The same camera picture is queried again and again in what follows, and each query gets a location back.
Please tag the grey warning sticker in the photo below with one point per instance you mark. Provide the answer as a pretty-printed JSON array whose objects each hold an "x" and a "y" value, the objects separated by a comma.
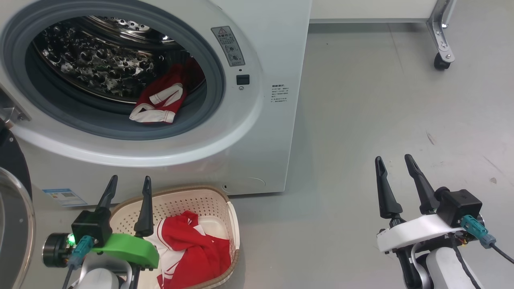
[{"x": 228, "y": 46}]

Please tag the black caster wheel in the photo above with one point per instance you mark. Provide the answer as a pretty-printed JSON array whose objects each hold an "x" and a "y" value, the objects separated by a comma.
[{"x": 441, "y": 63}]

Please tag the white cabinet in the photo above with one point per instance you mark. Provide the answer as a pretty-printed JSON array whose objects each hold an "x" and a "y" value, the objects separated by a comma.
[{"x": 369, "y": 10}]

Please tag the grey metal cart leg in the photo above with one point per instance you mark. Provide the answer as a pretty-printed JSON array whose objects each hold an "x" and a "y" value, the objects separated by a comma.
[{"x": 439, "y": 28}]

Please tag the black round left wrist motor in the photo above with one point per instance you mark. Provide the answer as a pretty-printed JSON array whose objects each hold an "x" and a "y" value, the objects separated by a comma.
[{"x": 56, "y": 251}]

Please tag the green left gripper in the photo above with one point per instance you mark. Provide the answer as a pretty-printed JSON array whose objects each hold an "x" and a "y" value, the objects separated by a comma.
[{"x": 128, "y": 249}]

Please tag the white front-load washing machine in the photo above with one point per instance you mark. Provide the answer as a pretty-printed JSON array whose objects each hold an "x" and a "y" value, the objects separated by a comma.
[{"x": 261, "y": 140}]

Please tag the black glass washer door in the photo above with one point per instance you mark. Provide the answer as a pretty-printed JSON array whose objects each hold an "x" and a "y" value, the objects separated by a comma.
[{"x": 12, "y": 168}]

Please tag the red garment white cuffs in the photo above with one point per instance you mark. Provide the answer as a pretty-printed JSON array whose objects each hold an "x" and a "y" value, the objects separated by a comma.
[{"x": 168, "y": 96}]

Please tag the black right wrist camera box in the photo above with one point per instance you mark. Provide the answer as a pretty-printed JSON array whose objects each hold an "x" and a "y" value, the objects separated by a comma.
[{"x": 459, "y": 204}]

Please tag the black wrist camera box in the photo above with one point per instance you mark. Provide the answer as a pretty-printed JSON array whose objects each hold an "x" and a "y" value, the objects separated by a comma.
[
  {"x": 459, "y": 204},
  {"x": 92, "y": 226}
]

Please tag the blue white energy label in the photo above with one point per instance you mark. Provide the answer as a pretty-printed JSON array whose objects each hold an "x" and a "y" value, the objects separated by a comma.
[{"x": 64, "y": 197}]

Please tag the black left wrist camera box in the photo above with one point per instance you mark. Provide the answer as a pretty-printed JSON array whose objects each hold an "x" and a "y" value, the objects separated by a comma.
[{"x": 92, "y": 226}]

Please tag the cream perforated laundry basket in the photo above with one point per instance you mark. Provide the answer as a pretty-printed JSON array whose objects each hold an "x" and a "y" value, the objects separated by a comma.
[{"x": 180, "y": 204}]

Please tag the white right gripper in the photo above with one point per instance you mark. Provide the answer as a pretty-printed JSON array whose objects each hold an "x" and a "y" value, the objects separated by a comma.
[{"x": 413, "y": 233}]

